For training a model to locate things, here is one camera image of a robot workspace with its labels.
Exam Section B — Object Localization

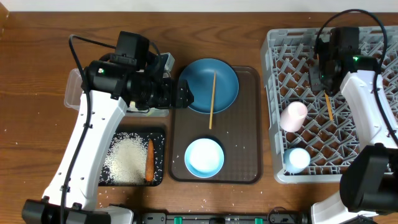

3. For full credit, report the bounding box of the wooden chopstick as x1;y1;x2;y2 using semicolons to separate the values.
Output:
325;92;333;121
208;71;216;129

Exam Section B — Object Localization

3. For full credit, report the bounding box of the dark blue plate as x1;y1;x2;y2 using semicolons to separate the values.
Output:
180;58;239;114

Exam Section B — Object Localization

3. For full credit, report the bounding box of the pink plastic cup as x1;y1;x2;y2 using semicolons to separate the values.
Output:
280;101;308;133

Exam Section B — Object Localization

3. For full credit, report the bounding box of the light blue bowl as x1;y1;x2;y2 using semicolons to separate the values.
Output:
184;138;224;179

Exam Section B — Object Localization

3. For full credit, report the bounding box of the orange carrot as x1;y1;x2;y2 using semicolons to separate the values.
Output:
145;139;155;182

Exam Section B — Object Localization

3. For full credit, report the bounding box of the light blue plastic cup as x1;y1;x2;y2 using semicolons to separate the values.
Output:
284;148;310;174

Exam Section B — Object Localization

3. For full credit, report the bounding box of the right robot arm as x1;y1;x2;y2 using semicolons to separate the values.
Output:
310;55;397;223

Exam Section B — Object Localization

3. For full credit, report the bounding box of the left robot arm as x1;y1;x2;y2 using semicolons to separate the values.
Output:
22;31;194;223

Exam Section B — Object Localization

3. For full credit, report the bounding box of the grey dishwasher rack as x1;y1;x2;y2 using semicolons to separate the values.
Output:
261;26;397;184

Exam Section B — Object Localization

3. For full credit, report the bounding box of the clear plastic waste bin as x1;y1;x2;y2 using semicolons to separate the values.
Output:
64;68;169;117

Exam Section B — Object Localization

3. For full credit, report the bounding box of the black plastic tray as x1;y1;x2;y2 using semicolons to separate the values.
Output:
98;126;166;187

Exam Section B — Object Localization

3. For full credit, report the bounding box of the brown plastic serving tray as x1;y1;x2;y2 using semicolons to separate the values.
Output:
169;67;262;184

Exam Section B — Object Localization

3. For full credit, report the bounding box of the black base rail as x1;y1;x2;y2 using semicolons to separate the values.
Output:
132;207;312;224

